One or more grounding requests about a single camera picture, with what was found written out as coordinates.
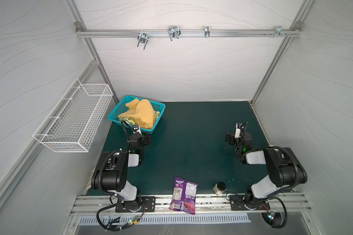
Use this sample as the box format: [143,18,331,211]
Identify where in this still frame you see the yellow skirt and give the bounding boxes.
[118,99,156,129]

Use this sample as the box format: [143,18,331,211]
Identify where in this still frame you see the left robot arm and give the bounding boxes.
[91,133,151,205]

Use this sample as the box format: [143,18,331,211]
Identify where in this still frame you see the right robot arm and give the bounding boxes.
[225,132,308,210]

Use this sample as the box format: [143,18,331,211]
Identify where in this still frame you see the green floral skirt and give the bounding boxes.
[119,111,160,125]

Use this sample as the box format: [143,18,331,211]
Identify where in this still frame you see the teal plastic basket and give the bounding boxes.
[108,96,166,134]

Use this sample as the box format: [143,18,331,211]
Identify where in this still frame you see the green table mat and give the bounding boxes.
[87,101,292,196]

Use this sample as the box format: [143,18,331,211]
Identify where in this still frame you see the small black-lidded jar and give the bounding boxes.
[213,182,227,195]

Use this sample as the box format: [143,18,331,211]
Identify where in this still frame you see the purple snack bag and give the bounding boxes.
[169,177,198,215]

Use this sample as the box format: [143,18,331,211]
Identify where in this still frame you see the metal u-bolt clamp left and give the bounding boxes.
[137,32,149,50]

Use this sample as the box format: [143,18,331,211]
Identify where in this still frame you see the metal u-bolt clamp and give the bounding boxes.
[137,32,149,50]
[167,25,181,41]

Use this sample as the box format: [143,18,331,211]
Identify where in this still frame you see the aluminium cross bar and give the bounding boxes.
[76,28,303,38]

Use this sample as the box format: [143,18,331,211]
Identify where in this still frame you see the metal u-bolt clamp middle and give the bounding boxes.
[167,25,181,41]

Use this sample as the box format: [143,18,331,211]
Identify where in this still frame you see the metal clamp right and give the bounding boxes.
[205,26,210,38]

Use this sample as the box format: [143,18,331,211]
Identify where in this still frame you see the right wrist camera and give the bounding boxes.
[234,123,243,139]

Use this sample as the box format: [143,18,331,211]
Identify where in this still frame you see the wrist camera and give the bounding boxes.
[234,123,243,139]
[132,124,142,135]

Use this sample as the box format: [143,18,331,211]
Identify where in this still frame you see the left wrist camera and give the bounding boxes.
[132,124,142,135]

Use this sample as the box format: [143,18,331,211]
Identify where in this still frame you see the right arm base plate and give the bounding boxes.
[227,194,270,211]

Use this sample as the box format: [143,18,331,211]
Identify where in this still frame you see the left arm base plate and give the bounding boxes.
[115,196,156,213]

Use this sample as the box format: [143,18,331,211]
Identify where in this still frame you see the white wire basket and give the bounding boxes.
[32,78,113,153]

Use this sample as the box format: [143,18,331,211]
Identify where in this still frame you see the metal corner bracket bolts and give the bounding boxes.
[264,26,292,38]

